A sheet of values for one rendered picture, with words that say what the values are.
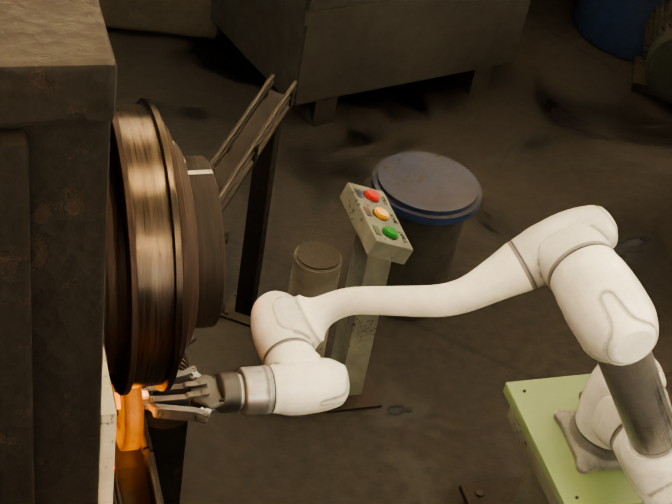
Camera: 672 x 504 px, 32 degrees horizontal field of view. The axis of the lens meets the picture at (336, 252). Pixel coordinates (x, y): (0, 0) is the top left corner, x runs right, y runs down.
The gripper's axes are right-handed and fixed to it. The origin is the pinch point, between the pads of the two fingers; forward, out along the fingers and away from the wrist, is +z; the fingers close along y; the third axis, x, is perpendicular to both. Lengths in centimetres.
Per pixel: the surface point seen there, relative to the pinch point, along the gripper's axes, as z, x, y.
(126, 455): 0.1, -10.1, -4.1
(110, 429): 13, 45, -47
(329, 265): -60, -22, 60
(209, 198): -7.7, 48.7, -5.2
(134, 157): 5, 57, -6
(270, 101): -53, -4, 106
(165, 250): 1, 49, -18
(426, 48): -145, -45, 206
